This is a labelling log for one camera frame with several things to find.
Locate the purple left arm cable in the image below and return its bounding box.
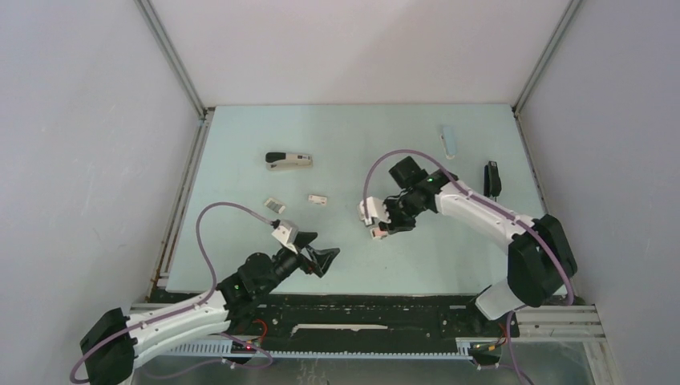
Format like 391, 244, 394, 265
70, 201, 282, 385

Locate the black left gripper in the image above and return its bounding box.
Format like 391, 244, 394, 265
259, 232, 338, 295

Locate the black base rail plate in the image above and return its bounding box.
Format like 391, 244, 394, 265
148, 290, 537, 356

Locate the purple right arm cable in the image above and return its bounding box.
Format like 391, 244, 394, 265
362, 149, 576, 385

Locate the white staple box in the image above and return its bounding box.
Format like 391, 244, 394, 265
308, 194, 327, 206

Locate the open staple box tray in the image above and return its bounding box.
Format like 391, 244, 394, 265
264, 197, 286, 214

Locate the beige and black large stapler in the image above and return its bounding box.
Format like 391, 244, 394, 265
265, 152, 314, 172

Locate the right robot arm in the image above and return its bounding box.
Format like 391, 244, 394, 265
359, 156, 577, 335

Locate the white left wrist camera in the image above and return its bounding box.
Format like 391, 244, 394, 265
271, 220, 299, 254

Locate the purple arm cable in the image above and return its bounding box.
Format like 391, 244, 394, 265
362, 149, 576, 385
70, 201, 282, 385

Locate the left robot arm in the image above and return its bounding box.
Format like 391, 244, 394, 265
75, 232, 341, 384

